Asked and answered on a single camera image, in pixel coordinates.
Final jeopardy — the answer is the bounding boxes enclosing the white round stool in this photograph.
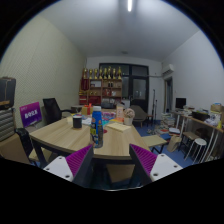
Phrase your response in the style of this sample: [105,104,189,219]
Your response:
[184,137,208,163]

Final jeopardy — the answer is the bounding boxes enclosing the black suitcase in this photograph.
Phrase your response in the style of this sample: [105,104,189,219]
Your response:
[0,76,17,111]

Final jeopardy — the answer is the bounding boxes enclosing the black tripod stand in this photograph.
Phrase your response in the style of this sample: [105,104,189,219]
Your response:
[150,88,158,127]

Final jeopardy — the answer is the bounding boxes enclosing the light wooden bench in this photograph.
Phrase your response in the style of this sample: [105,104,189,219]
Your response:
[141,134,169,154]

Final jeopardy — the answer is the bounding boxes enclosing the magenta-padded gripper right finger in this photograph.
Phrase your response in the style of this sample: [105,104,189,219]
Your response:
[128,143,184,188]

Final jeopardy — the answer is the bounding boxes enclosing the black chair backrest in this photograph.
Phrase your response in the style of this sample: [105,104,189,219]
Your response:
[14,127,34,159]

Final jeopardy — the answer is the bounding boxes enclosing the black cup white inside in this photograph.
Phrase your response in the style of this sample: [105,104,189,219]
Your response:
[72,114,83,130]

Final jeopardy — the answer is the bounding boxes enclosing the standing orange white card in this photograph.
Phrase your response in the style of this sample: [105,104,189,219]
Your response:
[115,104,125,119]

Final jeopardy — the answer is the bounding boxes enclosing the white wall air conditioner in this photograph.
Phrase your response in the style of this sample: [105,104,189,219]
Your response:
[161,63,176,77]

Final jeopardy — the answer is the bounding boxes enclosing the brown paper bag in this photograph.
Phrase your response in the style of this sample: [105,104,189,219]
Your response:
[167,134,183,154]

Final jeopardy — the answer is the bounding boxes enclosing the orange book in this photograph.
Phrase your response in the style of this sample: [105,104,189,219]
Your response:
[109,117,124,124]

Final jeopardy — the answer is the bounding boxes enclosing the small round side table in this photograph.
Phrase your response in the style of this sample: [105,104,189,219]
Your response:
[70,105,84,114]

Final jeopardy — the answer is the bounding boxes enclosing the grey striped cushion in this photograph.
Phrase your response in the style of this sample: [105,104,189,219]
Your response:
[0,108,16,143]

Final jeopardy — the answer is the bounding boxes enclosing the yellow gift box red ribbon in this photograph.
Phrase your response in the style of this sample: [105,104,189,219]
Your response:
[81,103,94,117]

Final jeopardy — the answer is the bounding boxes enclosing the dark glass door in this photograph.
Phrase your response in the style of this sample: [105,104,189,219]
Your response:
[99,63,150,113]

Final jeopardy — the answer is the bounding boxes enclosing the purple sign board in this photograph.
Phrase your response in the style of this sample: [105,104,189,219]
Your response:
[19,101,43,129]

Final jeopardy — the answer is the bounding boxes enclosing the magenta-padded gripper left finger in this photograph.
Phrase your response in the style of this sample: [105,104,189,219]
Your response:
[43,143,95,188]

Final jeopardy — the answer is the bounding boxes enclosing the large yellow notebook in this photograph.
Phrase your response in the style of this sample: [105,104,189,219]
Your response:
[106,122,133,133]

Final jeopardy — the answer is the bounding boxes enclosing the wooden shelf unit with trophies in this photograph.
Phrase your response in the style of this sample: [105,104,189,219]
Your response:
[78,66,124,107]

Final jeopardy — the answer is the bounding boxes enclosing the beige armchair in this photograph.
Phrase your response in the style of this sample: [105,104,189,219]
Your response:
[129,104,149,128]

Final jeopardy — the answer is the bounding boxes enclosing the blue drink bottle white cap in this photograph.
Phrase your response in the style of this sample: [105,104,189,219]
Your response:
[89,105,104,149]

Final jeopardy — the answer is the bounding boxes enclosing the pink flowers in white pot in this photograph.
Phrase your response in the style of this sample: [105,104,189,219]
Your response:
[123,107,136,126]

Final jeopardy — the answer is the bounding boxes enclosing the black computer monitor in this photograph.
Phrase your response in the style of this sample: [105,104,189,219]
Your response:
[175,97,187,110]

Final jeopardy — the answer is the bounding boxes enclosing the black office chair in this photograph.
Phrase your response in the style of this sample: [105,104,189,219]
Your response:
[42,97,73,126]

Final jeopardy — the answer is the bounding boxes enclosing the cluttered wooden side desk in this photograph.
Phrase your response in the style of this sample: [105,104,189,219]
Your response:
[173,103,224,161]

